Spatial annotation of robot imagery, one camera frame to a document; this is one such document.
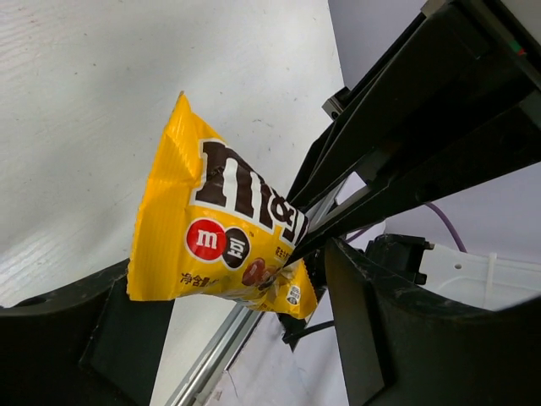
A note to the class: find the yellow M&M packet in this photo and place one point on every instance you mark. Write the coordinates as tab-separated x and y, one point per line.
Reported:
209	224

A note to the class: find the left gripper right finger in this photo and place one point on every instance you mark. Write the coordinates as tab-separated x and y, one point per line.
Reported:
401	344

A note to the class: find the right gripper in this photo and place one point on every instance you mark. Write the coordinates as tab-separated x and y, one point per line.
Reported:
409	127

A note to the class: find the aluminium front rail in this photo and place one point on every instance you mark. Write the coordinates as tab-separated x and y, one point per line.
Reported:
219	353

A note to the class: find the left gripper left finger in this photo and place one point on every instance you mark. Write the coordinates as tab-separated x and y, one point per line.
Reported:
86	343

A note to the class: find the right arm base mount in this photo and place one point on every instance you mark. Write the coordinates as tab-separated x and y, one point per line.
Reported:
296	329

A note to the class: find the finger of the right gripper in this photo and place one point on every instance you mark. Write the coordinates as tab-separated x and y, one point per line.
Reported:
505	144

